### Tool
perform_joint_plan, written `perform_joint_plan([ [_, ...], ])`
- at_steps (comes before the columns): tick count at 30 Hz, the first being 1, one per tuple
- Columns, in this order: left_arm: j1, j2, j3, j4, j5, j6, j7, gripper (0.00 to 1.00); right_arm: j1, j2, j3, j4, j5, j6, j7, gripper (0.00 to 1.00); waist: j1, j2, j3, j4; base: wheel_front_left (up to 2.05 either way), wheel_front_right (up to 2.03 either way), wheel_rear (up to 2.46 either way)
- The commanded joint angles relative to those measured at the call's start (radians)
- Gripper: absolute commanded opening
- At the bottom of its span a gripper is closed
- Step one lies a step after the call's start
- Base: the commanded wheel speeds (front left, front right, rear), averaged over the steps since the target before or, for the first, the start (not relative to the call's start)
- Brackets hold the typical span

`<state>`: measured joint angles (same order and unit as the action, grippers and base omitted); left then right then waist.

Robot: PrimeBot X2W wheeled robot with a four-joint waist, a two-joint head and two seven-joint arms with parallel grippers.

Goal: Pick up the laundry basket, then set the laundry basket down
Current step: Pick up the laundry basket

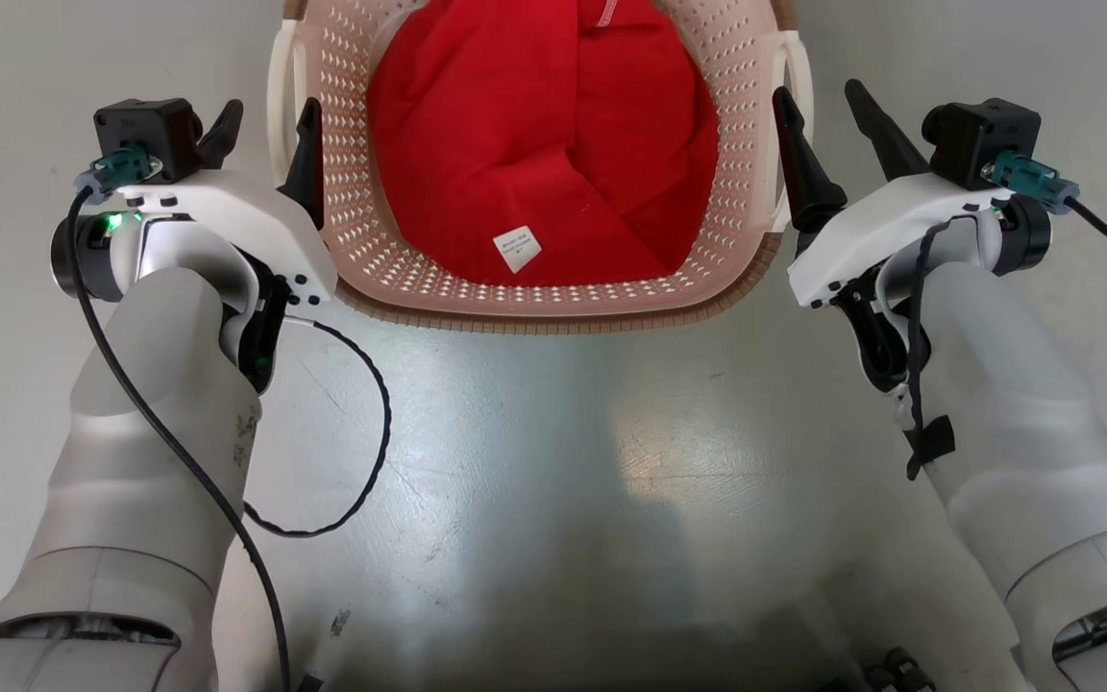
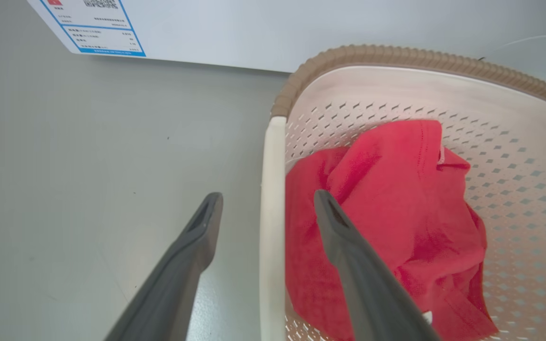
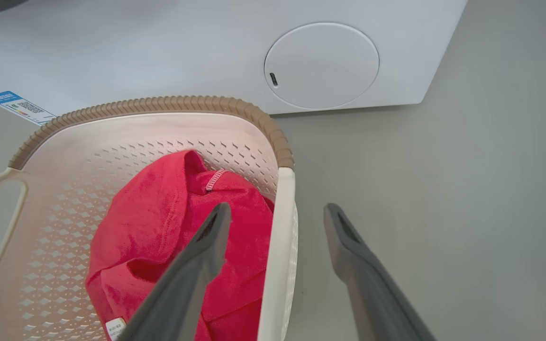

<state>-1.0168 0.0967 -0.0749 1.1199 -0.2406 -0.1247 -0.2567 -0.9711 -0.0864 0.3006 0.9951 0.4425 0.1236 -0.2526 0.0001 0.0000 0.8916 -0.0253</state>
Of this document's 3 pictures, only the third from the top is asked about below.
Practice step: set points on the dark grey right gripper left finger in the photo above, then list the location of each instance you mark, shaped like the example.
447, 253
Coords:
183, 289

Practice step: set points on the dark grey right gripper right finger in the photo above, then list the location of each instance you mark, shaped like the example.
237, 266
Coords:
372, 289

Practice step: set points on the cream perforated laundry basket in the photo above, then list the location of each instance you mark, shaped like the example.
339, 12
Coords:
64, 189

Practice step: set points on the red towel garment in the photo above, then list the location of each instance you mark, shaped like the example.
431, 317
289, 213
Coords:
159, 222

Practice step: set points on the blue energy label sticker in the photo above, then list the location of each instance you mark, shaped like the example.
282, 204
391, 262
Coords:
19, 107

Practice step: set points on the round white filter cover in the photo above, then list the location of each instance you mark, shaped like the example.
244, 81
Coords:
323, 65

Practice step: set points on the white washing machine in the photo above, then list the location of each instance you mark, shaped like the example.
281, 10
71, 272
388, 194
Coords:
183, 52

